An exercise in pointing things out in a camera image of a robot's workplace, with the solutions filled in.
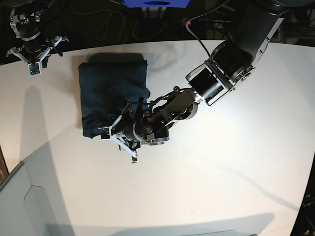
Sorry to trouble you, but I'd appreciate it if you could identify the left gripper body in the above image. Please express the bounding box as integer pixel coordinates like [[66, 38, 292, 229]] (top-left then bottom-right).
[[109, 115, 142, 164]]

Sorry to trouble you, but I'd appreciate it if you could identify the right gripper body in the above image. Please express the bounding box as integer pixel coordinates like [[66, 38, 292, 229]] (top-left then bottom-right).
[[6, 40, 54, 68]]

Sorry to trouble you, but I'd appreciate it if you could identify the dark blue T-shirt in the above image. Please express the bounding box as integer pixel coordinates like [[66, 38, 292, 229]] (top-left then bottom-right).
[[78, 53, 150, 139]]

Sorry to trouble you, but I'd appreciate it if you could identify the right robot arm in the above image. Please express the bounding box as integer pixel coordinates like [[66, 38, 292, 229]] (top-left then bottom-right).
[[0, 0, 69, 76]]

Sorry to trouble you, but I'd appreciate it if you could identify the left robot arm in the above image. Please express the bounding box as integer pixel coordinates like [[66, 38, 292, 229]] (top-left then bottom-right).
[[100, 0, 303, 162]]

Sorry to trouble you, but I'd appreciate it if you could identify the blue plastic box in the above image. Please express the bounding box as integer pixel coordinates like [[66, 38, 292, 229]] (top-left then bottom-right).
[[123, 0, 190, 8]]

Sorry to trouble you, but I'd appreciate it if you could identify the grey table edge panel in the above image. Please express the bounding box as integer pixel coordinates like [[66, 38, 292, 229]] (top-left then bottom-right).
[[0, 161, 74, 236]]

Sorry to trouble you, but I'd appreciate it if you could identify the power strip with red light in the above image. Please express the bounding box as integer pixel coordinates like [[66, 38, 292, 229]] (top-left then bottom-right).
[[181, 18, 191, 27]]

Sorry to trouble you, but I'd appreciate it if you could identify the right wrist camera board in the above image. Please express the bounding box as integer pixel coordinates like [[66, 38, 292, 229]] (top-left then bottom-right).
[[27, 61, 43, 76]]

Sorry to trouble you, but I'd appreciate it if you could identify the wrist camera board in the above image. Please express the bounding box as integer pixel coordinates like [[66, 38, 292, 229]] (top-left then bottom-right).
[[99, 126, 111, 141], [27, 61, 43, 76]]

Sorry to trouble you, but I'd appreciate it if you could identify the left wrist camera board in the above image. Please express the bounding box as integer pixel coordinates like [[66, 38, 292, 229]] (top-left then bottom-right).
[[99, 126, 111, 141]]

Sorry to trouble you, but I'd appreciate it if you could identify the grey cable on floor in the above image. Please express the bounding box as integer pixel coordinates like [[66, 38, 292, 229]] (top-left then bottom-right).
[[95, 7, 170, 41]]

